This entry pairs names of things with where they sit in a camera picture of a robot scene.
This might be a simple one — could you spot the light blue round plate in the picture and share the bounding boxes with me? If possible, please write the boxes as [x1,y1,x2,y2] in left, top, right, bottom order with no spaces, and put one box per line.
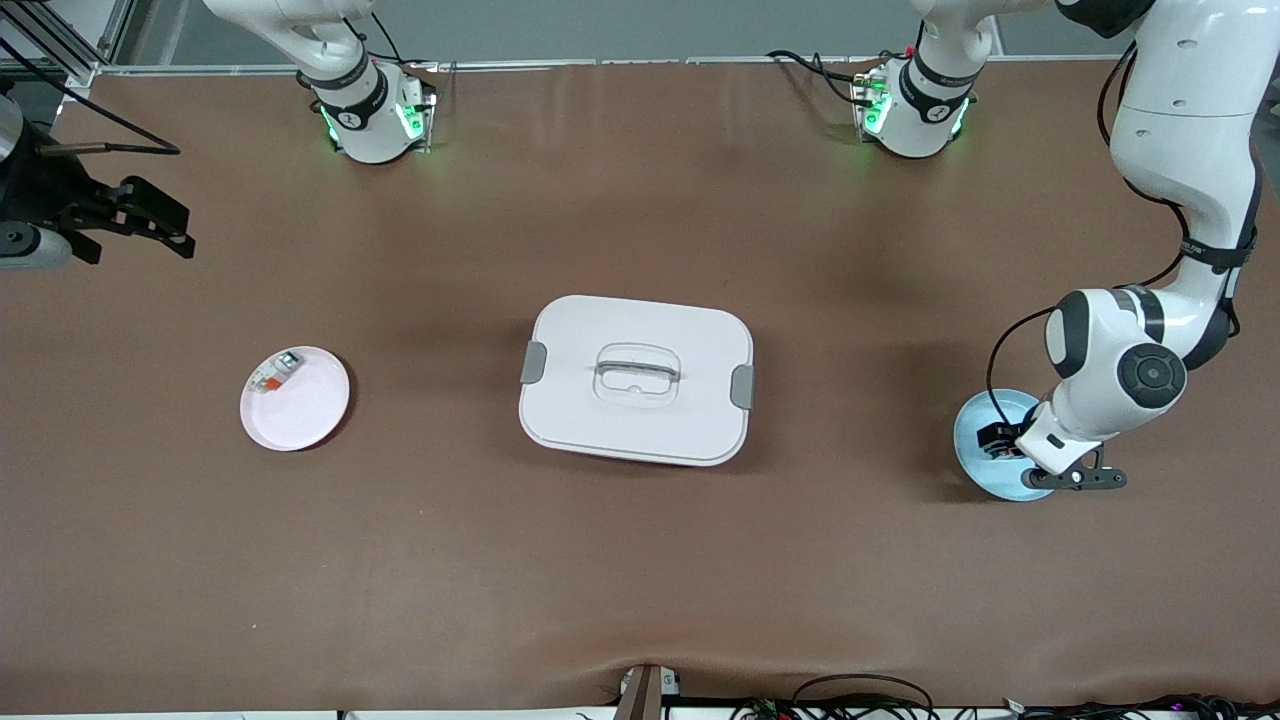
[952,388,1066,503]

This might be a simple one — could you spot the white connector orange lever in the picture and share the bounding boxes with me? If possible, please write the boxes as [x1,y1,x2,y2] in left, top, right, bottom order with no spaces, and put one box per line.
[250,351,304,395]

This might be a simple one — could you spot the pink round plate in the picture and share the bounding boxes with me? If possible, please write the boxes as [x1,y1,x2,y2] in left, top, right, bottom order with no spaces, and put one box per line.
[239,345,352,453]

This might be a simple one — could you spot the white lidded box grey latches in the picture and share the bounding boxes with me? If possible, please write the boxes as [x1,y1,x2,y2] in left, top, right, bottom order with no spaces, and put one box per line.
[518,294,756,468]

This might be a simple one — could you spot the brown table mat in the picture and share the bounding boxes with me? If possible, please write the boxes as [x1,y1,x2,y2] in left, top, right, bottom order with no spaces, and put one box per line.
[0,55,1280,713]

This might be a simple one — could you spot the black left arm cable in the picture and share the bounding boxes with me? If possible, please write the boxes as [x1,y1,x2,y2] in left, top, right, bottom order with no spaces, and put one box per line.
[985,40,1191,431]

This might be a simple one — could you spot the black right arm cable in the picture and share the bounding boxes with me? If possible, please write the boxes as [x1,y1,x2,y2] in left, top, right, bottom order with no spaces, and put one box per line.
[0,35,183,157]

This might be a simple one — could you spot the aluminium frame profile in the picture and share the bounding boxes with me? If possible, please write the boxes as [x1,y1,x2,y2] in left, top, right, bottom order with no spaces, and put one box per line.
[0,0,136,86]

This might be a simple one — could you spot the black looped cable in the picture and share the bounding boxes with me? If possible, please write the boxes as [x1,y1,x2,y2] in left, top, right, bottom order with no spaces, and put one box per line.
[790,674,938,720]

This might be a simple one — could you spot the black cable bundle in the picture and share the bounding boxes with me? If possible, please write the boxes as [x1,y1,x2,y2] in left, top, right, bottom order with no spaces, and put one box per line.
[1000,692,1280,720]

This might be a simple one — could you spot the black arm base cable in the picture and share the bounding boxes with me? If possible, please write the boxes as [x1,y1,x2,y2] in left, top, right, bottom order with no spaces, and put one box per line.
[765,48,886,109]

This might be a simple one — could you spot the brown camera mount bracket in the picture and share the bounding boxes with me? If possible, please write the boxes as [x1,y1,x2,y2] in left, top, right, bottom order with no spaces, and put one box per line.
[612,664,683,720]

